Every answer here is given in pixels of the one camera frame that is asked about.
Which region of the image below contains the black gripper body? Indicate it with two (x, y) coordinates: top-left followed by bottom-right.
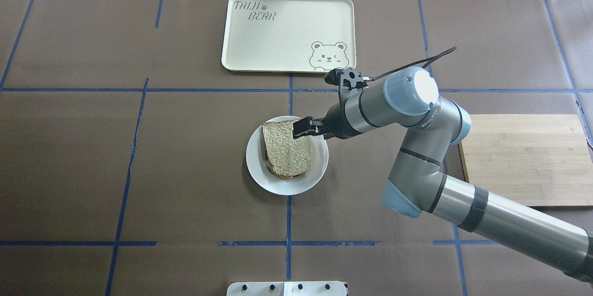
(322, 105), (362, 140)

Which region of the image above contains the white round plate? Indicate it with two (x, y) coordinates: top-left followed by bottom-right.
(246, 116), (329, 195)

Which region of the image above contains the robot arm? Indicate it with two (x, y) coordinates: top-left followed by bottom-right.
(293, 66), (593, 283)

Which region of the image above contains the cream bear tray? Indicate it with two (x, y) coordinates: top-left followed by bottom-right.
(221, 0), (357, 73)

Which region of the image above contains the wooden cutting board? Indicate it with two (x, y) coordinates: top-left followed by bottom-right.
(460, 114), (593, 207)

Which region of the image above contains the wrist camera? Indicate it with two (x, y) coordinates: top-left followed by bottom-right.
(323, 67), (371, 91)

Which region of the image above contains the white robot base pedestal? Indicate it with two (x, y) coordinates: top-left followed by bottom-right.
(226, 281), (349, 296)

